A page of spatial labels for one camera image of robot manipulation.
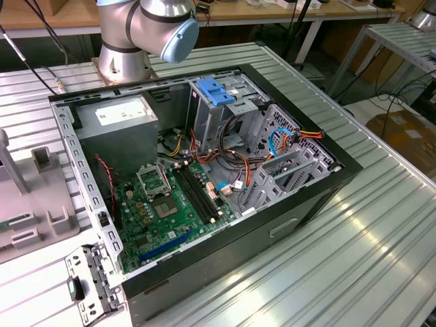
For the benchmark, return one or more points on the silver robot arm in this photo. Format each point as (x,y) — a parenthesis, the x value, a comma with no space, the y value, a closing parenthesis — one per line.
(119,27)

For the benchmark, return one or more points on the metal disk bay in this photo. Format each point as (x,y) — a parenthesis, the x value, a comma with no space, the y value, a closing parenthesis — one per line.
(269,189)

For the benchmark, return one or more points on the black RAM slot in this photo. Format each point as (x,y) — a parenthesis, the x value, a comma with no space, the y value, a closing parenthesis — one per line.
(203,189)
(193,195)

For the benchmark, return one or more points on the metal optical drive cage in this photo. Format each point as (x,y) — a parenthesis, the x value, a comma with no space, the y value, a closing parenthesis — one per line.
(209,119)

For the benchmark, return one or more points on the CPU socket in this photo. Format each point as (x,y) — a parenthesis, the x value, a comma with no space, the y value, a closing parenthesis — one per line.
(166,208)

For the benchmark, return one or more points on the blue plastic drive latch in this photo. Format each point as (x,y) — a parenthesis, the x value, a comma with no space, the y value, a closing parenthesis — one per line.
(214,93)

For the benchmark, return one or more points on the green motherboard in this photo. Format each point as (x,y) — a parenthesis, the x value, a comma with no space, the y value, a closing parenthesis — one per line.
(170,231)

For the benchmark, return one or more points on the black open PC case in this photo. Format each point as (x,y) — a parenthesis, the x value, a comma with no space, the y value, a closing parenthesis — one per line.
(238,259)

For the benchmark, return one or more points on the blue expansion slot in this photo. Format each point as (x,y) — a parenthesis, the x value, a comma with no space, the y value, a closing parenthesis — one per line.
(163,247)

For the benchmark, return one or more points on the grey power supply unit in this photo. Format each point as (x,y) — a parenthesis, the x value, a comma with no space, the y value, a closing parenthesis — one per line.
(119,146)

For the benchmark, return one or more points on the black case fan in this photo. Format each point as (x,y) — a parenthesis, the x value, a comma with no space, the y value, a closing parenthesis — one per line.
(102,190)

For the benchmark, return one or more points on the black plastic retainer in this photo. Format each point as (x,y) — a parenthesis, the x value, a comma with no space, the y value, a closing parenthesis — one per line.
(77,119)

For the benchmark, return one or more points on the small black device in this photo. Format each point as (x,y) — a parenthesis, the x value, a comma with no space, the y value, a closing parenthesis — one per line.
(203,7)

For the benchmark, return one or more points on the black stand pole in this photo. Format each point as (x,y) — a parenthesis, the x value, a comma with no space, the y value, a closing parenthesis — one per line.
(298,27)

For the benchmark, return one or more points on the white papers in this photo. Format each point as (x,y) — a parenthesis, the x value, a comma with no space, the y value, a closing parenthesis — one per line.
(259,2)

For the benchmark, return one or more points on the white box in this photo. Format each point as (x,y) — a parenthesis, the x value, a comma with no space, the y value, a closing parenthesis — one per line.
(286,4)

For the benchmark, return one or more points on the large cardboard box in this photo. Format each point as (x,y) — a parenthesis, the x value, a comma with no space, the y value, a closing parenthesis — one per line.
(402,136)

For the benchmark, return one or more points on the grey parts rack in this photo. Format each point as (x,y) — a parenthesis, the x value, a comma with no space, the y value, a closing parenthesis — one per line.
(34,190)

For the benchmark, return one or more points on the black latch teal label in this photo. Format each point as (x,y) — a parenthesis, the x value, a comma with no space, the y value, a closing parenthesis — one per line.
(75,289)

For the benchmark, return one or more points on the metal slat side table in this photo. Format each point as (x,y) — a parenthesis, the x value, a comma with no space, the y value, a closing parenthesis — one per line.
(391,37)

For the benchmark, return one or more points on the green RAM stick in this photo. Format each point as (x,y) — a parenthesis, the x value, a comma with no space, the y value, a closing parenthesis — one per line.
(4,226)

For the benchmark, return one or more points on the black desk device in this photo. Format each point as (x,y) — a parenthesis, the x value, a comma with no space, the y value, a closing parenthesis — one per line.
(383,3)

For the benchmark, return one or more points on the small black switch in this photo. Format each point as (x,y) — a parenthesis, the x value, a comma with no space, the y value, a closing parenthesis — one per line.
(103,220)

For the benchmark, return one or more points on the hinged metal slot bracket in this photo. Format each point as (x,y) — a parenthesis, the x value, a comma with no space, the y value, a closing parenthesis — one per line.
(92,265)

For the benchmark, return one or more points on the wooden desk white frame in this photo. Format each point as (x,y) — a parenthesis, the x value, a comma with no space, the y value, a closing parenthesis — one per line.
(340,13)

